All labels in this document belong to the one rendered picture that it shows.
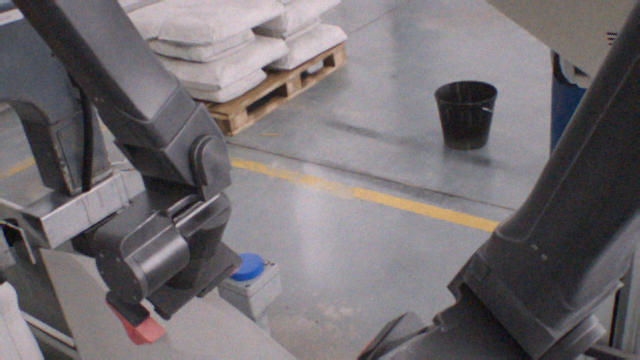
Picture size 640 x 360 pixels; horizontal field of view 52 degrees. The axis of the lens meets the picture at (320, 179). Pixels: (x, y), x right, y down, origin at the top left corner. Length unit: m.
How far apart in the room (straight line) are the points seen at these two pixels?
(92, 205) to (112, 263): 0.42
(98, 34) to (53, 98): 0.43
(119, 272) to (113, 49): 0.19
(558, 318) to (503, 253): 0.05
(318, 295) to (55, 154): 1.57
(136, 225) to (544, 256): 0.34
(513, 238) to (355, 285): 2.05
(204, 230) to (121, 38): 0.19
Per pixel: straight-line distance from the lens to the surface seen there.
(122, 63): 0.53
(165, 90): 0.56
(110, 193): 1.02
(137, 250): 0.58
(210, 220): 0.61
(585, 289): 0.37
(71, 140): 0.96
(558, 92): 2.79
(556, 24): 0.84
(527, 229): 0.36
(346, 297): 2.37
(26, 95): 0.92
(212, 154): 0.57
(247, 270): 1.10
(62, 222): 0.98
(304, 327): 2.27
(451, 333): 0.44
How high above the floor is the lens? 1.50
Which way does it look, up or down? 29 degrees down
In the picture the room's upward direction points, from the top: 7 degrees counter-clockwise
